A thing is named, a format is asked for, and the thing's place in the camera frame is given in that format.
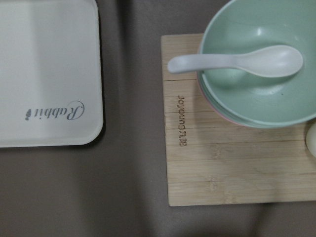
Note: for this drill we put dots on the cream rabbit tray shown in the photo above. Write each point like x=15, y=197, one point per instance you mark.
x=50, y=73

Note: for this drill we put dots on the white ceramic spoon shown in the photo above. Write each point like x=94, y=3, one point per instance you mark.
x=234, y=63

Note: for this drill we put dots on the white steamed bun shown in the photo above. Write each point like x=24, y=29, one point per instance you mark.
x=311, y=140

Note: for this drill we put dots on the green stacked bowls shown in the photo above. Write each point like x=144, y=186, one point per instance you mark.
x=244, y=26

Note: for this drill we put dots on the bamboo cutting board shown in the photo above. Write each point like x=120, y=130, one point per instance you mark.
x=211, y=161

